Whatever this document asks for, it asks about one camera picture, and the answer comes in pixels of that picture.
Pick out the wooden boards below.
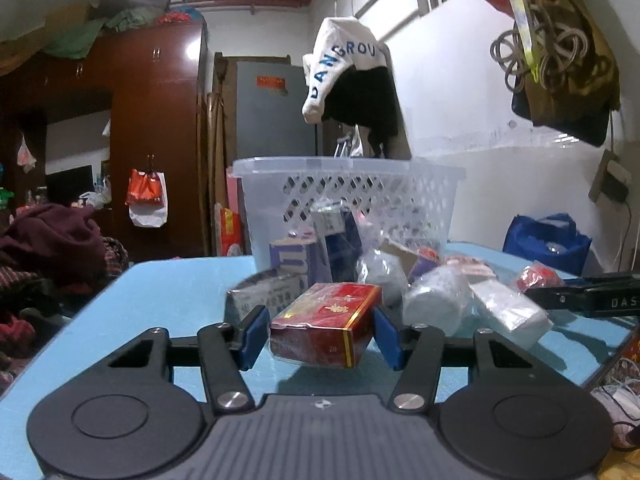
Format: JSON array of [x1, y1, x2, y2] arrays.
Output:
[[206, 51, 239, 257]]

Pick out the blue fabric bag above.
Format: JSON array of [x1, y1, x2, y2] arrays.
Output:
[[501, 213, 594, 277]]

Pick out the coiled grey cord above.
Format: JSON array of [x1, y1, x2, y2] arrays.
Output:
[[490, 2, 594, 94]]

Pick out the white plastic basket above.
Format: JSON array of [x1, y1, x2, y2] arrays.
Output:
[[232, 156, 467, 282]]

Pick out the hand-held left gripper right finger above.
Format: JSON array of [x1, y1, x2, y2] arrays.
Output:
[[372, 305, 538, 416]]

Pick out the green cloth on wardrobe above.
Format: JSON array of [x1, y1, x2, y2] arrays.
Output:
[[41, 6, 167, 59]]

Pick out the white medicine box in bag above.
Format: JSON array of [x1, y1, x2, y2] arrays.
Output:
[[226, 269, 307, 322]]

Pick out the brown wooden wardrobe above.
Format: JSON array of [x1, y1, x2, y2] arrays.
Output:
[[0, 22, 211, 262]]

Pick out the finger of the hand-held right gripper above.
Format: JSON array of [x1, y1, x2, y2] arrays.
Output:
[[525, 283, 590, 312]]

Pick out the grey metal door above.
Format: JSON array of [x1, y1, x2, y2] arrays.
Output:
[[234, 60, 322, 162]]

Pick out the white plastic bag on desk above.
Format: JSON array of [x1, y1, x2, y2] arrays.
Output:
[[79, 189, 112, 209]]

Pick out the black power cable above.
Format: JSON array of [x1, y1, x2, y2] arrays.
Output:
[[616, 200, 632, 272]]

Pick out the orange white plastic bag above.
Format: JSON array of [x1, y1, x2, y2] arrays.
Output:
[[124, 168, 169, 230]]

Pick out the olive hanging bag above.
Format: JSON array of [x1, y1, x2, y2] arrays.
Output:
[[524, 0, 622, 127]]

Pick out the dark blue box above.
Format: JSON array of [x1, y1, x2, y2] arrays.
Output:
[[311, 204, 364, 284]]

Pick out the black hanging bag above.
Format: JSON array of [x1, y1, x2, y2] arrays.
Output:
[[510, 84, 609, 148]]

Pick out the black monitor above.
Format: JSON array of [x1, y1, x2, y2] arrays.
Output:
[[45, 164, 96, 207]]

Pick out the maroon cloth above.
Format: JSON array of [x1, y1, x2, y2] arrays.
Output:
[[0, 203, 107, 282]]

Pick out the red gold-trimmed box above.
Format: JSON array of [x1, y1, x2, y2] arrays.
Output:
[[269, 282, 383, 369]]

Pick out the red packet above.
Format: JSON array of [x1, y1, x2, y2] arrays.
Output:
[[516, 261, 559, 294], [219, 204, 243, 257]]

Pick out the red white small box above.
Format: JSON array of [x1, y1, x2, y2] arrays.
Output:
[[444, 254, 499, 282]]

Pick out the pile of striped clothes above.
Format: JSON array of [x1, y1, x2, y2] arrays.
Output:
[[0, 235, 132, 378]]

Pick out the item in clear plastic bag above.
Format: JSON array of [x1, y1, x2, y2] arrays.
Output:
[[356, 249, 409, 307]]

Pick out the red packet by door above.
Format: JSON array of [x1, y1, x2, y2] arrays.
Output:
[[219, 204, 243, 257]]

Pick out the red printed cloth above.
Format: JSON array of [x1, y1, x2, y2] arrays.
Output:
[[606, 326, 640, 377]]

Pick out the white roll in clear bag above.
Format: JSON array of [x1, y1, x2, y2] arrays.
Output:
[[401, 264, 474, 337]]

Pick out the white tissue packet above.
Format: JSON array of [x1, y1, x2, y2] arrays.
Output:
[[469, 279, 554, 349]]

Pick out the wall power adapter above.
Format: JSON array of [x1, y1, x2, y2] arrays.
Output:
[[588, 148, 633, 204]]

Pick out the yellow green strap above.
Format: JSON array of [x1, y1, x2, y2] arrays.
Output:
[[496, 0, 544, 84]]

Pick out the white hoodie with blue letters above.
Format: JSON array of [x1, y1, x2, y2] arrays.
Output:
[[301, 16, 392, 126]]

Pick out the white pink plastic bag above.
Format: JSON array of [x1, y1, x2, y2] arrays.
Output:
[[16, 133, 38, 174]]

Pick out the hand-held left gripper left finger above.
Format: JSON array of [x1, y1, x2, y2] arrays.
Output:
[[105, 305, 271, 416]]

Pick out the brown purple box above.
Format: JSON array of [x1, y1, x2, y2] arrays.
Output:
[[381, 239, 444, 282]]

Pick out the black hanging garment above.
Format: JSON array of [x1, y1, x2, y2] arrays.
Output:
[[321, 65, 402, 142]]

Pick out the metal crutches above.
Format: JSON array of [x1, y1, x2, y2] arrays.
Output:
[[334, 131, 364, 159]]

